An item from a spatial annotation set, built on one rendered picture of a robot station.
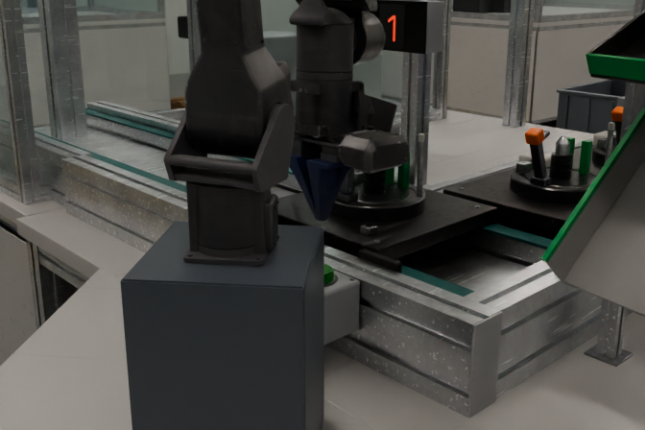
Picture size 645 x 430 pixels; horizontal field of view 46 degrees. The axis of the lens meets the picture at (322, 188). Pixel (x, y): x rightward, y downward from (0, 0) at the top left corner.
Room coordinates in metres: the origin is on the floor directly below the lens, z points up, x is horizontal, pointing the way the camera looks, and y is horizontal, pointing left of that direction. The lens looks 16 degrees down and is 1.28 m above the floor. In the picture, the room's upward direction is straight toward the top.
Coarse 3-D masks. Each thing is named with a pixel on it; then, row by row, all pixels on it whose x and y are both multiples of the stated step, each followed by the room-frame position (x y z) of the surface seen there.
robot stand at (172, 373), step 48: (288, 240) 0.61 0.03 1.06; (144, 288) 0.52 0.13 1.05; (192, 288) 0.52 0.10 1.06; (240, 288) 0.52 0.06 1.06; (288, 288) 0.51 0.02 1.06; (144, 336) 0.52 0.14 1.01; (192, 336) 0.52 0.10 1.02; (240, 336) 0.52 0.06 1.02; (288, 336) 0.51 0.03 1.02; (144, 384) 0.52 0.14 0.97; (192, 384) 0.52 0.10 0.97; (240, 384) 0.52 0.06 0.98; (288, 384) 0.51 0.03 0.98
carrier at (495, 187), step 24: (528, 168) 1.09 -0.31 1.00; (552, 168) 1.06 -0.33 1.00; (576, 168) 1.12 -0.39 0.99; (456, 192) 1.06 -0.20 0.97; (480, 192) 1.06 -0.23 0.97; (504, 192) 1.06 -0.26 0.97; (528, 192) 1.03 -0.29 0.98; (552, 192) 1.01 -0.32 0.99; (576, 192) 1.00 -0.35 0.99; (504, 216) 1.00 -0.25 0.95; (528, 216) 0.97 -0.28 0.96; (552, 216) 0.95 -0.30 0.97
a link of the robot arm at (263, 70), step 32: (224, 0) 0.58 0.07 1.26; (256, 0) 0.60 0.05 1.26; (224, 32) 0.58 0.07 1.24; (256, 32) 0.60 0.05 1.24; (224, 64) 0.58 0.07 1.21; (256, 64) 0.58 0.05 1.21; (192, 96) 0.59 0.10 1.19; (224, 96) 0.58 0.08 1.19; (256, 96) 0.57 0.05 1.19; (288, 96) 0.61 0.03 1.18; (192, 128) 0.59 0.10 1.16; (224, 128) 0.58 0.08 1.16; (256, 128) 0.57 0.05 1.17
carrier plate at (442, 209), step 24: (432, 192) 1.06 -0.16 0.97; (288, 216) 0.95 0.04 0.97; (312, 216) 0.95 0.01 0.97; (432, 216) 0.95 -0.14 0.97; (456, 216) 0.95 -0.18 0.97; (480, 216) 0.96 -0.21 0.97; (336, 240) 0.87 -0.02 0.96; (360, 240) 0.86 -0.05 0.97; (384, 240) 0.86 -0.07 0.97; (408, 240) 0.86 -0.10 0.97; (432, 240) 0.89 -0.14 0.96
